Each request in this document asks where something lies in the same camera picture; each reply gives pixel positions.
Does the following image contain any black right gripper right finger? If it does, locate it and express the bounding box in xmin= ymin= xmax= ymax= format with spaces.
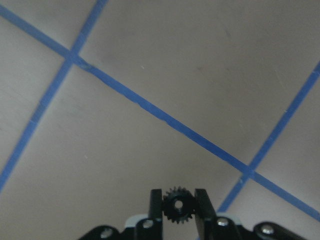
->
xmin=194 ymin=188 xmax=240 ymax=240

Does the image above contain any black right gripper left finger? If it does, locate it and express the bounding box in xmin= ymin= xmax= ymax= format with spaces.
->
xmin=134 ymin=189 xmax=163 ymax=240

